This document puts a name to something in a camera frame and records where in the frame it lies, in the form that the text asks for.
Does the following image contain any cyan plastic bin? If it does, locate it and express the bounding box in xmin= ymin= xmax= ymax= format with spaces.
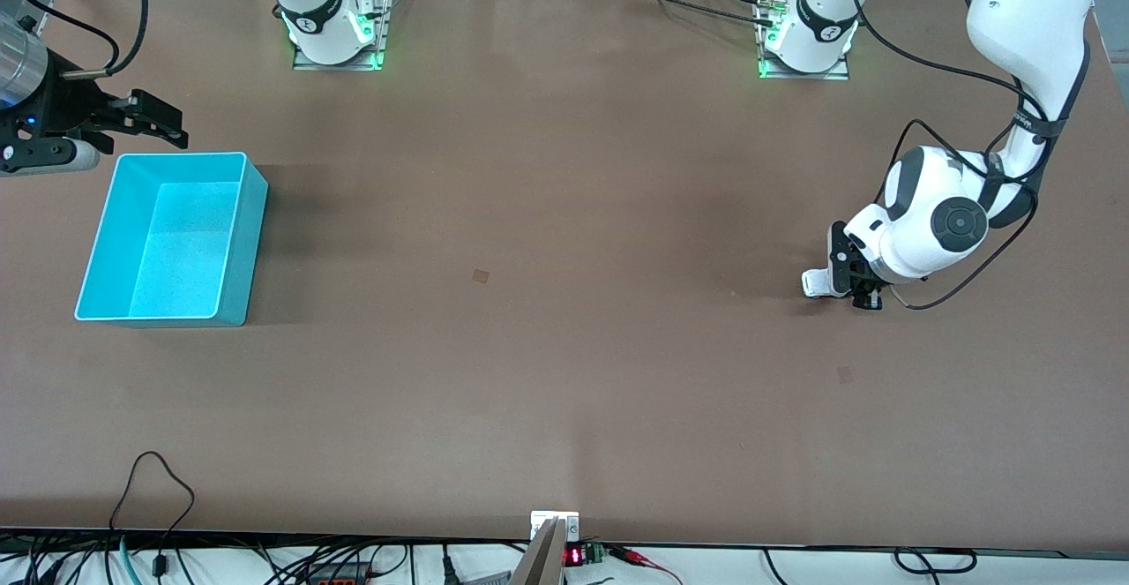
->
xmin=74 ymin=152 xmax=269 ymax=328

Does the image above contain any grey metal beam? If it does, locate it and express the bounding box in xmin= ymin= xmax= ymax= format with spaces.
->
xmin=510 ymin=517 xmax=566 ymax=585

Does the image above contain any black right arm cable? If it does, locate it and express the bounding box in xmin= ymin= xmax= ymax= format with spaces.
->
xmin=60 ymin=0 xmax=149 ymax=81

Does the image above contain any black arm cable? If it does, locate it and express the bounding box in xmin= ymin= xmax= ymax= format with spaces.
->
xmin=60 ymin=0 xmax=149 ymax=81
xmin=847 ymin=0 xmax=1046 ymax=311

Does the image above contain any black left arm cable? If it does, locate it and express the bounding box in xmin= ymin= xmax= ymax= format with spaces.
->
xmin=847 ymin=0 xmax=1046 ymax=311

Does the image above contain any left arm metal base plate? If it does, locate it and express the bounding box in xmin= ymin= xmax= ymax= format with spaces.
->
xmin=754 ymin=0 xmax=850 ymax=81

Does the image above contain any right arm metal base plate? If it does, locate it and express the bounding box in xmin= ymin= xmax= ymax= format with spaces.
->
xmin=293 ymin=0 xmax=389 ymax=71

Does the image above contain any coiled black cable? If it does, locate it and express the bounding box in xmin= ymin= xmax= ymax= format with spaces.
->
xmin=893 ymin=547 xmax=978 ymax=577

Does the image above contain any thick black power cable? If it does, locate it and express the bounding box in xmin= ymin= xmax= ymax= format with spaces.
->
xmin=609 ymin=0 xmax=781 ymax=28

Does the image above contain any red clip wire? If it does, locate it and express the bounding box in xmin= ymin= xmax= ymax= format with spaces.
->
xmin=609 ymin=545 xmax=684 ymax=585

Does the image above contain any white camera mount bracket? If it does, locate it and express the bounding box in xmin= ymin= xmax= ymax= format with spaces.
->
xmin=530 ymin=511 xmax=580 ymax=542

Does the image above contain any thin black looped cable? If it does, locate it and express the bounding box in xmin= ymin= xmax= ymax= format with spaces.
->
xmin=108 ymin=451 xmax=197 ymax=579

